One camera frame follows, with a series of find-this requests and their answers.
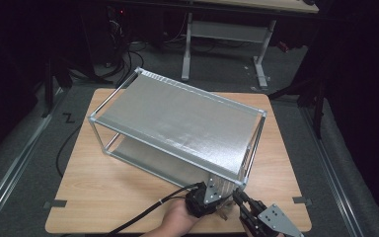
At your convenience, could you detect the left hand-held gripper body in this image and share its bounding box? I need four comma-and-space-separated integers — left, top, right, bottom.
185, 179, 227, 219

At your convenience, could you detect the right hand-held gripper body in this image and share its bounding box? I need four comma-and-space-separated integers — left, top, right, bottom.
238, 199, 306, 237

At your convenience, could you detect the metal two-tier shelf rack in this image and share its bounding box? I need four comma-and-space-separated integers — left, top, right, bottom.
88, 67, 268, 194

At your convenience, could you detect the person's left hand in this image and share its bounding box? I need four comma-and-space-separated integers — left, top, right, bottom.
160, 198, 201, 237

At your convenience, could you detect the grey tape piece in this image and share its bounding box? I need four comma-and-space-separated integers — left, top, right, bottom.
42, 199, 68, 210
291, 196, 313, 206

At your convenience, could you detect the black metal stand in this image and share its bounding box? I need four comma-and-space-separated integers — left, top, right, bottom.
42, 58, 73, 118
267, 78, 327, 139

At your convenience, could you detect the desk with white metal legs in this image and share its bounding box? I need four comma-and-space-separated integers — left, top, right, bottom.
181, 0, 320, 92

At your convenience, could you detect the dark computer tower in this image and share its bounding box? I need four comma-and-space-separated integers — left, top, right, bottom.
78, 4, 132, 67

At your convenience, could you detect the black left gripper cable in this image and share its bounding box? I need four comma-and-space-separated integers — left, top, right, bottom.
107, 184, 200, 237

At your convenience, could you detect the metal floor rail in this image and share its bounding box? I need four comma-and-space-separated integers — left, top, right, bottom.
0, 87, 65, 231
299, 105, 364, 237

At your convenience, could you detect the thin black floor cable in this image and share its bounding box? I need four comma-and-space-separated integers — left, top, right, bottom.
55, 123, 83, 179

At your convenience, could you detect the bundle of black cables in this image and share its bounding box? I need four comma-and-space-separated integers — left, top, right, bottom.
105, 42, 146, 88

